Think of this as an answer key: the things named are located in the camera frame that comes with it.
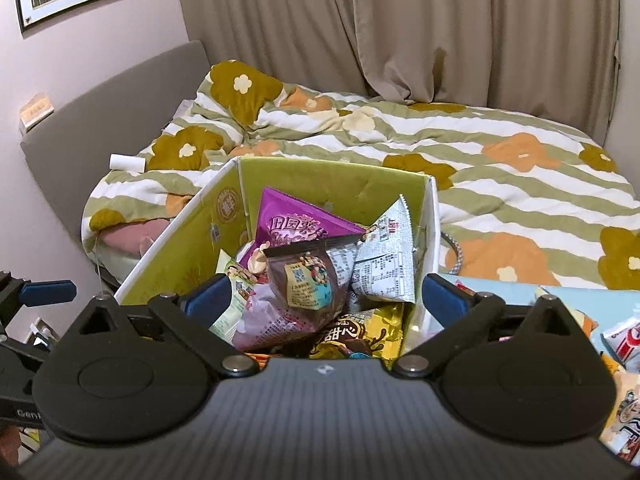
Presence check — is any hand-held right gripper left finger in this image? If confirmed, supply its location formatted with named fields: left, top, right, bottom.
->
left=60, top=274, right=258, bottom=378

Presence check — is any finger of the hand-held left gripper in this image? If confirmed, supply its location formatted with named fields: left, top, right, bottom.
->
left=0, top=270, right=77, bottom=331

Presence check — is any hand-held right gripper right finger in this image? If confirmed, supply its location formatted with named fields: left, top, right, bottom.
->
left=391, top=274, right=596, bottom=378

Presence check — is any pale pink snack bag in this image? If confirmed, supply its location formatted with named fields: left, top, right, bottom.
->
left=209, top=247, right=351, bottom=353

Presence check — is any silver snack bag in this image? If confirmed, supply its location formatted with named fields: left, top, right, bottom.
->
left=350, top=195, right=417, bottom=303

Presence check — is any maroon snack bag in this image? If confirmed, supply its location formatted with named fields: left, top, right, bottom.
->
left=262, top=237, right=361, bottom=326

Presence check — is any yellow snack bag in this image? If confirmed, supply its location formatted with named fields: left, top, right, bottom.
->
left=307, top=302, right=406, bottom=361

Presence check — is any purple chips bag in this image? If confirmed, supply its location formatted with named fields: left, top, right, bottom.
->
left=255, top=187, right=368, bottom=261

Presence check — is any yellow-green cardboard box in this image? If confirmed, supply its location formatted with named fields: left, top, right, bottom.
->
left=114, top=156, right=443, bottom=361

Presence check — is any pink pillow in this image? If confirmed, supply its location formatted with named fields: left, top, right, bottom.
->
left=97, top=217, right=171, bottom=261

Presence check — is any floral striped blanket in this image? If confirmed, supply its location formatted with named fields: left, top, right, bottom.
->
left=82, top=60, right=640, bottom=291

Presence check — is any white tube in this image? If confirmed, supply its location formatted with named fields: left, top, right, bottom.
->
left=110, top=154, right=146, bottom=173

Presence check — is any grey headboard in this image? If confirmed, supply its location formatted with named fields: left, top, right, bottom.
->
left=20, top=40, right=211, bottom=281

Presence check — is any white red snack packet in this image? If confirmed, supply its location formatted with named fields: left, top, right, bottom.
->
left=600, top=317, right=640, bottom=373

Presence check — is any cream snack bag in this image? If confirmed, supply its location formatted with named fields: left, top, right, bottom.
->
left=597, top=355, right=640, bottom=461

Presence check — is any beige curtain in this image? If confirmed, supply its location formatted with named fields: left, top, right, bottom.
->
left=172, top=0, right=623, bottom=143

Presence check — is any grey braided cord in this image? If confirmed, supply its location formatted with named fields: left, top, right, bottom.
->
left=440, top=232, right=463, bottom=275

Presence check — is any beige wall plaque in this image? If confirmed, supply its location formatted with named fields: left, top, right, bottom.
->
left=19, top=92, right=55, bottom=133

